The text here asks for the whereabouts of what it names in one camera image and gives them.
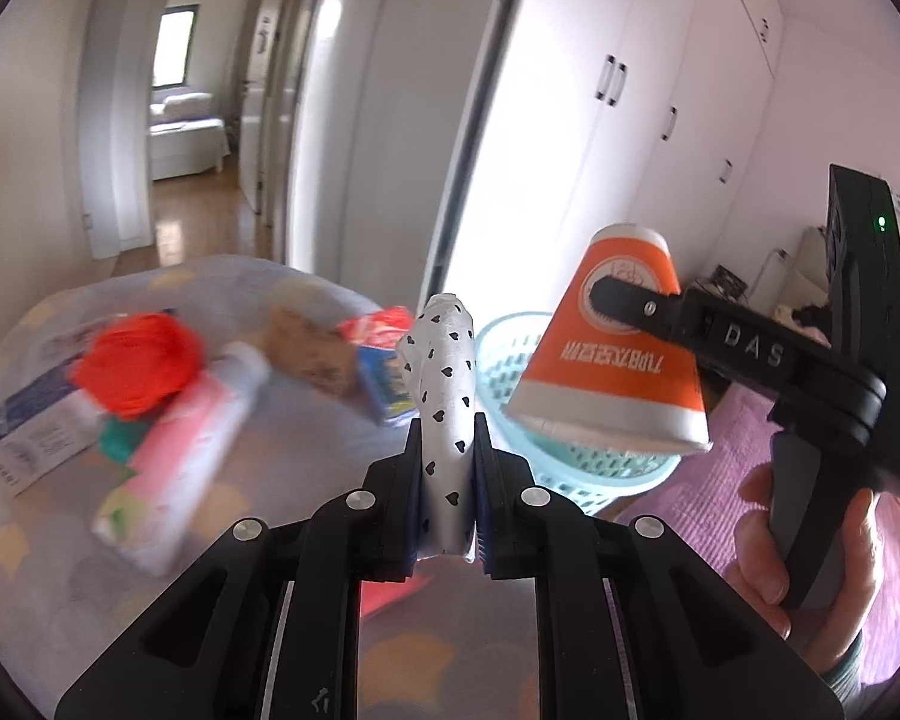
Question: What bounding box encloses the purple bedspread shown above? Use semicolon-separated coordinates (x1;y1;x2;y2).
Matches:
615;382;900;691

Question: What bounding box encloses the white and blue paper packet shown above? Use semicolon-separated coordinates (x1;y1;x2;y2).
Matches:
0;307;181;496

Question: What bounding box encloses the white wardrobe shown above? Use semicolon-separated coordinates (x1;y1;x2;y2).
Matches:
450;0;785;361

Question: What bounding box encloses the white charging cable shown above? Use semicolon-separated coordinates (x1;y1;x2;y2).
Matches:
756;246;790;295

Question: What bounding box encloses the green small packet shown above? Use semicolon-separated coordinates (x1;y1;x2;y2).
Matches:
97;420;147;466

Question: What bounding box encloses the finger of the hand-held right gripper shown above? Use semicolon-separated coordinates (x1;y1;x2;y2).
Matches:
589;275;887;451

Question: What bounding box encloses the white sock with black hearts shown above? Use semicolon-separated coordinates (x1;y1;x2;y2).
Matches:
396;292;481;560

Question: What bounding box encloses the red snack packet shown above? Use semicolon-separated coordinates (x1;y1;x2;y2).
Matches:
337;306;413;350

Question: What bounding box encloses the beige headboard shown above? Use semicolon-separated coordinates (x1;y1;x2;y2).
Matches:
776;229;833;316

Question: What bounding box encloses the white hallway door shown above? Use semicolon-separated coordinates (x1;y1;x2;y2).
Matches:
238;0;287;212

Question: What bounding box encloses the person's right hand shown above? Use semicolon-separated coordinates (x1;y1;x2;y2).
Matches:
724;461;882;672

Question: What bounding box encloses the white bed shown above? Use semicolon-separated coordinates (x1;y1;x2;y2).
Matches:
148;90;230;181

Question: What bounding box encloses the orange paper cup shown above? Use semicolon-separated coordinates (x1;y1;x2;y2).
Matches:
506;223;713;455

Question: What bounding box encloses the person's right forearm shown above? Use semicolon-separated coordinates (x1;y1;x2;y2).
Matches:
823;631;871;700

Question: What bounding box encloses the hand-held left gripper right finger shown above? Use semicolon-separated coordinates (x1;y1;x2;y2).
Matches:
474;414;847;720

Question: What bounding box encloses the pink and white tube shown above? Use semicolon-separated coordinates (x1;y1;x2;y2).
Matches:
94;341;271;575

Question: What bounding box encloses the light blue plastic basket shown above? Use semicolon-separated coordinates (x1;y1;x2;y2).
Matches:
474;309;683;517

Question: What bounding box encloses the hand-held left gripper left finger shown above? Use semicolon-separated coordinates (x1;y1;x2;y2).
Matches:
54;414;430;720

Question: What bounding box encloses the window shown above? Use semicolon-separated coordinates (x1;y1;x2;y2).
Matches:
154;6;196;87

